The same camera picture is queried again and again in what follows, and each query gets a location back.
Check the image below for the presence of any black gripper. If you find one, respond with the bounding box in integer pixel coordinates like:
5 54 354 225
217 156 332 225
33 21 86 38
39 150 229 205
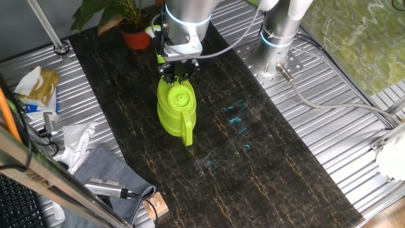
158 58 201 87

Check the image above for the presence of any green plastic watering can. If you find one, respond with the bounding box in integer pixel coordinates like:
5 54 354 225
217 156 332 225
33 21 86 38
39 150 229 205
144 25 197 147

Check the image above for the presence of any red plant pot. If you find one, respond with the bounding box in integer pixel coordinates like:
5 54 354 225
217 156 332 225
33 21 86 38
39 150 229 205
121 27 152 51

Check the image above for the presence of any anthurium plant with broad leaves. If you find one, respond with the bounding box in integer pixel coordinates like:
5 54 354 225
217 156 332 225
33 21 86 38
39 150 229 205
70 0 149 36

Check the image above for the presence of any dark marbled table mat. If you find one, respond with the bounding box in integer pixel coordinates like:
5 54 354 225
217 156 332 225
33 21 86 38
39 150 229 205
68 6 365 228

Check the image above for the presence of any grey towel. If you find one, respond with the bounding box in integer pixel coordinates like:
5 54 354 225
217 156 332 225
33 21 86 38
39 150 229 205
61 144 158 228

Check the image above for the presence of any crumpled white tissue paper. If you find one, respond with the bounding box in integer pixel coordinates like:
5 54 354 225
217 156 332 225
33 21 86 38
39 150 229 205
56 121 99 175

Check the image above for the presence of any wooden block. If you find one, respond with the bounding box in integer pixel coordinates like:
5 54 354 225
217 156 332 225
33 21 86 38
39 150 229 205
142 191 170 222

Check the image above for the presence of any yellow tissue box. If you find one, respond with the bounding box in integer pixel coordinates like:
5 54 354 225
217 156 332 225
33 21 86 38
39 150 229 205
15 65 61 107

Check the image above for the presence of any silver support pole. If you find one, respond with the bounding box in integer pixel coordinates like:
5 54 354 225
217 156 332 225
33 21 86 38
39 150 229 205
27 0 70 61

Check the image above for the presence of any blue and white box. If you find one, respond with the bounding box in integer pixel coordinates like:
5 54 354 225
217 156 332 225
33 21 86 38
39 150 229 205
18 88 59 121

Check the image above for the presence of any orange tube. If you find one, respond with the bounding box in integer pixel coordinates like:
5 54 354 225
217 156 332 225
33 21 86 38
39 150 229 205
0 87 23 143

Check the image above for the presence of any green marbled sheet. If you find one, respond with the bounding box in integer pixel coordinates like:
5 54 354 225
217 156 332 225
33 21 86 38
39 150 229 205
299 0 405 98

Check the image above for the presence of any black keyboard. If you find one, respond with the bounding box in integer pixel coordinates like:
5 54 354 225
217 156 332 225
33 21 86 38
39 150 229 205
0 172 45 228

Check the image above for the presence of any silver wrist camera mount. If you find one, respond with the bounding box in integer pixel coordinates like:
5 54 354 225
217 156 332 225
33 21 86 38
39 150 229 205
160 34 204 63

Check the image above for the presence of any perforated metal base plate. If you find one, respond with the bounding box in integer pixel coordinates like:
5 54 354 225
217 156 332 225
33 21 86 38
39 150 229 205
235 39 304 89

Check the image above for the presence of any silver finned camera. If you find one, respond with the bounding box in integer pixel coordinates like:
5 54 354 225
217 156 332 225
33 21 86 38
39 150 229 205
84 177 134 200

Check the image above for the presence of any black camera cable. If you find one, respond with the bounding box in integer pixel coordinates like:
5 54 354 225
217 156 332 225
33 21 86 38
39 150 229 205
126 189 159 228

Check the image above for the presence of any small silver camera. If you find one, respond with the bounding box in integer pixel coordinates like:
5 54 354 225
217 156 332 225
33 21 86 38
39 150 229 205
42 111 59 139

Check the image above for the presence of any grey robot cable with connector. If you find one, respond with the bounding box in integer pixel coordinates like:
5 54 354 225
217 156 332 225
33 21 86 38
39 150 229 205
275 63 402 126

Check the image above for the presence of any aluminium frame bar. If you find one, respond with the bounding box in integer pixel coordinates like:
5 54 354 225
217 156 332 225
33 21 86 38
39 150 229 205
0 126 134 228

